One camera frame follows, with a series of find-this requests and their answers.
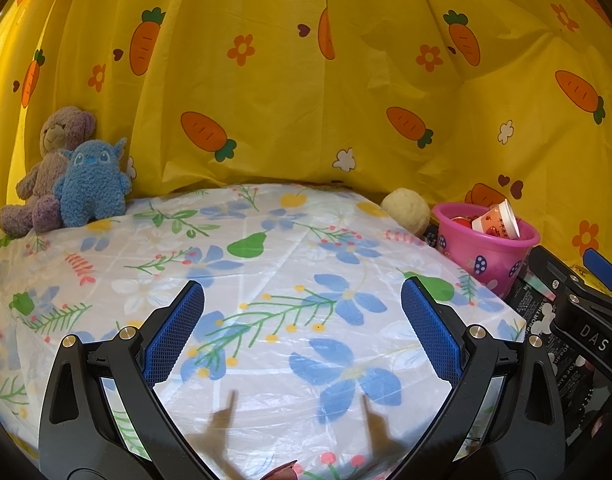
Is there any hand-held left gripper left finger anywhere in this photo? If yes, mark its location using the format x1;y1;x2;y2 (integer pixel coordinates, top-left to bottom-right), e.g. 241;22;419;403
37;280;227;480

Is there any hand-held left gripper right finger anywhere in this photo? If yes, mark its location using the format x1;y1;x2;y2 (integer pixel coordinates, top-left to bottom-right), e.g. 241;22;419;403
383;275;569;480

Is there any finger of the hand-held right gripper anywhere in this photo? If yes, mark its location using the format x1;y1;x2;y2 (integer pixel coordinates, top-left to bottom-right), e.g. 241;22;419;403
528;246;571;306
583;248;612;301

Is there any pink plastic bucket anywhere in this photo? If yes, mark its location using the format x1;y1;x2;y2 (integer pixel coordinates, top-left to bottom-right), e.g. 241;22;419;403
432;202;541;301

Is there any apple print paper cup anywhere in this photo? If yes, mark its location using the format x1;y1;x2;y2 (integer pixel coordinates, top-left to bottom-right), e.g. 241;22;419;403
470;198;521;239

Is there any person's right hand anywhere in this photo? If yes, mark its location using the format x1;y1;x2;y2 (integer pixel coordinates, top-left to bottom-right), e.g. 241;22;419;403
588;412;612;441

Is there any cream plush ball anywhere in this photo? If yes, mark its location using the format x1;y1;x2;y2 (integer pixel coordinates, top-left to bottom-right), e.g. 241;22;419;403
381;187;431;236

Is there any floral plastic tablecloth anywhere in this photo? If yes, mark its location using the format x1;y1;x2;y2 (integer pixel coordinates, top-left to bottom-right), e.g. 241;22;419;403
0;182;529;480

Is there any blue plush monster toy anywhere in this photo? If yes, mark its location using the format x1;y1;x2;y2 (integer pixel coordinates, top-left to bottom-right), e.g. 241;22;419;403
53;137;133;228

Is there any dark red object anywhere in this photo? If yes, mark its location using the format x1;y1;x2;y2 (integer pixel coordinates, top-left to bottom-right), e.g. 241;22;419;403
263;460;299;480

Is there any purple teddy bear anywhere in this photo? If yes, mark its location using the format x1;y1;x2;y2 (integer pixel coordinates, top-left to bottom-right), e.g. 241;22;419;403
0;106;97;238

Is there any yellow carrot print curtain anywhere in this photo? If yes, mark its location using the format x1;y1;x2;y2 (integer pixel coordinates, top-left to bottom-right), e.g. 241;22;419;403
0;0;612;281

